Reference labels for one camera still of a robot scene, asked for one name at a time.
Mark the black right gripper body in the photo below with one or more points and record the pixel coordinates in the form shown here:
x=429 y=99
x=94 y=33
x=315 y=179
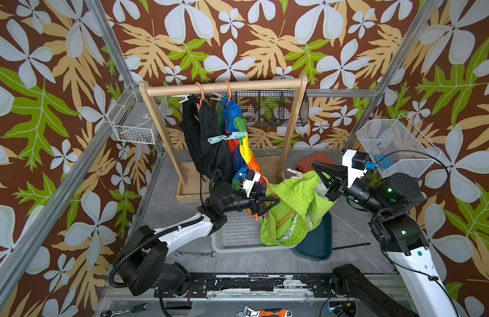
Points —
x=345 y=191

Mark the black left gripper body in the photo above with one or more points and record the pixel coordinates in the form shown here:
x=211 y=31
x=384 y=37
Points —
x=243 y=205

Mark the rainbow striped shorts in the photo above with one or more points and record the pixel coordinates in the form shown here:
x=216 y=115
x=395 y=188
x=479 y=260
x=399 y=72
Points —
x=230 y=118

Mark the black wire basket back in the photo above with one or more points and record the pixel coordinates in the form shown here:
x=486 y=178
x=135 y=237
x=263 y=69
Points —
x=268 y=107

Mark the pink clothespin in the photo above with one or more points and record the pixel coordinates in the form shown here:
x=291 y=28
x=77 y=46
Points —
x=296 y=173

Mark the mint clothespin right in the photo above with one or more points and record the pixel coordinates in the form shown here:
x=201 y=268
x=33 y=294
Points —
x=236 y=135

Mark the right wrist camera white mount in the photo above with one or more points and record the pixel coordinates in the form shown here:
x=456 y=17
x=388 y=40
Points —
x=357 y=163

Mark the mint clothespin left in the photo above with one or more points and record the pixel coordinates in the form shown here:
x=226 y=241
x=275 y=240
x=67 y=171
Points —
x=217 y=139

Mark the lime green shorts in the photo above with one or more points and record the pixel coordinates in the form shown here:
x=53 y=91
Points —
x=311 y=207

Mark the wooden clothes rack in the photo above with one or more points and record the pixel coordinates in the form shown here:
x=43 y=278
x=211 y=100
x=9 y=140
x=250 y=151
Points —
x=193 y=186

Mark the orange hanger of green shorts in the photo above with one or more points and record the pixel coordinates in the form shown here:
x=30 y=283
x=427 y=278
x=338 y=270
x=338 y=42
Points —
x=282 y=214

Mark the dark teal tray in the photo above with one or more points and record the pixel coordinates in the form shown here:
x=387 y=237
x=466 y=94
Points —
x=317 y=245

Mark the white plastic laundry basket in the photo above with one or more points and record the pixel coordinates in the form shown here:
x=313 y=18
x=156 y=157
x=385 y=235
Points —
x=241 y=233

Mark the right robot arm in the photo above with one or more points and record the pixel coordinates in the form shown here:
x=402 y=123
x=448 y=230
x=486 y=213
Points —
x=400 y=237

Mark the small silver wrench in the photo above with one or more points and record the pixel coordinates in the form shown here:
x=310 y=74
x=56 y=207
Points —
x=195 y=254

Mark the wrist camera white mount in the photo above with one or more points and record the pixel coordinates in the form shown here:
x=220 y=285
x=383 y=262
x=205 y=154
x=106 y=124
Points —
x=246 y=178
x=357 y=163

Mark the orange hanger of black shorts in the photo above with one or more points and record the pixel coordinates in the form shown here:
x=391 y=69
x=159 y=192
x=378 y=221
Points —
x=202 y=96

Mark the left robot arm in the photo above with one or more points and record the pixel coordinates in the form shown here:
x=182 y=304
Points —
x=141 y=263

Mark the green handled screwdriver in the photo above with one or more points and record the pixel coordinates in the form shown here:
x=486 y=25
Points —
x=134 y=309

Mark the black shorts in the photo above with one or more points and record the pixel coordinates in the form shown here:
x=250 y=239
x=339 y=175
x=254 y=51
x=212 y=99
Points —
x=199 y=124

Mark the orange handled adjustable wrench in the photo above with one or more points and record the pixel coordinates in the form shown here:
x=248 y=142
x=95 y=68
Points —
x=248 y=312

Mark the aluminium frame post right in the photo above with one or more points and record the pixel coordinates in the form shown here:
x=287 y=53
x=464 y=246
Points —
x=407 y=43

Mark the white wire basket left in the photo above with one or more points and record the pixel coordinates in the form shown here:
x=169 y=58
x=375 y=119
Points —
x=131 y=120

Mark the blue object in basket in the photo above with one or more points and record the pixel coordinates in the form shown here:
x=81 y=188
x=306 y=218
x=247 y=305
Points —
x=384 y=162

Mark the aluminium frame post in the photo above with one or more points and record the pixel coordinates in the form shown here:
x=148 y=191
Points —
x=407 y=43
x=58 y=81

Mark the white mesh basket right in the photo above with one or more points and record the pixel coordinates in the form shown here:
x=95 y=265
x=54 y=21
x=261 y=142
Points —
x=413 y=152

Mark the aluminium frame post left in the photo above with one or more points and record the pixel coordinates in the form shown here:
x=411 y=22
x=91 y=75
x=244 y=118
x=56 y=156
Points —
x=58 y=81

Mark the orange hanger of rainbow shorts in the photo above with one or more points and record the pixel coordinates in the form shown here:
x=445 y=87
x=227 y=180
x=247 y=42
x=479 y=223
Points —
x=229 y=91

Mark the mint clothespin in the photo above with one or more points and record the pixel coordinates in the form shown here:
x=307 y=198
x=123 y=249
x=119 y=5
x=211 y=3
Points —
x=236 y=135
x=217 y=139

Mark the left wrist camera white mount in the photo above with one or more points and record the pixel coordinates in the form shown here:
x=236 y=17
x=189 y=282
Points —
x=246 y=178

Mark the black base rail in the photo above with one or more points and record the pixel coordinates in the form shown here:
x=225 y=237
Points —
x=345 y=282

